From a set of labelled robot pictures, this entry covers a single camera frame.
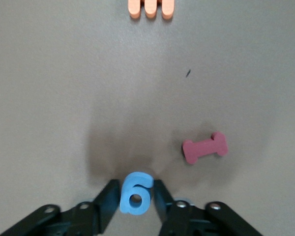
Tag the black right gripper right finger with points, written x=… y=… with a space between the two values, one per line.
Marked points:
x=179 y=218

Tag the red foam letter I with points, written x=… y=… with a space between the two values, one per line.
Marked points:
x=204 y=148

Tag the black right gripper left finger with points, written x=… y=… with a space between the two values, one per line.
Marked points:
x=88 y=218

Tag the blue foam number 6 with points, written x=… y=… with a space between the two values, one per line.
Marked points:
x=126 y=194

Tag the orange foam letter E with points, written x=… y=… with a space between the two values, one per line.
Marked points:
x=151 y=8

